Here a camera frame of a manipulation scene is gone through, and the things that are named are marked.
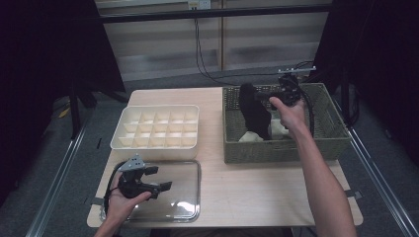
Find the black sock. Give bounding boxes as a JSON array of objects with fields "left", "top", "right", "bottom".
[{"left": 238, "top": 82, "right": 275, "bottom": 141}]

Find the metal floor rail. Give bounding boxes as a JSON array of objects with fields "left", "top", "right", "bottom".
[
  {"left": 25, "top": 126, "right": 87, "bottom": 237},
  {"left": 332, "top": 95, "right": 419, "bottom": 237}
]

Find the black wall cable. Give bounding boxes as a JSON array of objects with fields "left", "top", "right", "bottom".
[
  {"left": 196, "top": 18, "right": 314, "bottom": 80},
  {"left": 194, "top": 18, "right": 238, "bottom": 87}
]

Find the cream divided storage box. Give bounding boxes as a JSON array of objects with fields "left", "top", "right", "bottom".
[{"left": 110, "top": 104, "right": 201, "bottom": 162}]

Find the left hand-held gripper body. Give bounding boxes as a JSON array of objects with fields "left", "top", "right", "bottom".
[{"left": 117, "top": 153, "right": 162, "bottom": 200}]

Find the person's left hand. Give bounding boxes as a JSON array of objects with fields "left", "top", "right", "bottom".
[{"left": 104, "top": 177, "right": 153, "bottom": 226}]

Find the clear plastic lid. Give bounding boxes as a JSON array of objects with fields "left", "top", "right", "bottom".
[{"left": 99, "top": 160, "right": 202, "bottom": 223}]

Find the cream sock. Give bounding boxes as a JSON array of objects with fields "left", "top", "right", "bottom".
[
  {"left": 270, "top": 118, "right": 291, "bottom": 139},
  {"left": 238, "top": 130, "right": 265, "bottom": 143}
]

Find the person's right hand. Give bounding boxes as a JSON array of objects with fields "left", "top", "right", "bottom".
[{"left": 268, "top": 96, "right": 311, "bottom": 140}]

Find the black horizontal bar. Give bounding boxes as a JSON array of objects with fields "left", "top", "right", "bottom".
[{"left": 98, "top": 3, "right": 332, "bottom": 24}]

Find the green woven basket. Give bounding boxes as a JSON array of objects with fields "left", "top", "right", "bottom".
[{"left": 221, "top": 82, "right": 352, "bottom": 165}]

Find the black curtain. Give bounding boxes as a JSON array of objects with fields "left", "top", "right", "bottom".
[
  {"left": 0, "top": 0, "right": 126, "bottom": 198},
  {"left": 309, "top": 0, "right": 419, "bottom": 166}
]

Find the white power outlet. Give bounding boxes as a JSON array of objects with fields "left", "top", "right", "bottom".
[{"left": 187, "top": 0, "right": 211, "bottom": 10}]

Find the hand-held gripper black cable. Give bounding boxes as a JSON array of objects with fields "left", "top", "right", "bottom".
[
  {"left": 103, "top": 161, "right": 127, "bottom": 215},
  {"left": 295, "top": 86, "right": 316, "bottom": 137}
]

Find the left hand-held gripper black cable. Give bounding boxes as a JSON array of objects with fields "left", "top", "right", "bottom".
[{"left": 103, "top": 161, "right": 127, "bottom": 215}]

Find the right hand-held gripper black cable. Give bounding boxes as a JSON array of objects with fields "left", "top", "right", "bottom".
[{"left": 295, "top": 86, "right": 316, "bottom": 137}]

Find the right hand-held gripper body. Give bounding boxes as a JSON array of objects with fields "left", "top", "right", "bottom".
[{"left": 262, "top": 65, "right": 317, "bottom": 108}]

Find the black metal stand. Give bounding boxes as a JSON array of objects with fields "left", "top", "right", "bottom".
[
  {"left": 67, "top": 77, "right": 100, "bottom": 139},
  {"left": 339, "top": 65, "right": 360, "bottom": 127}
]

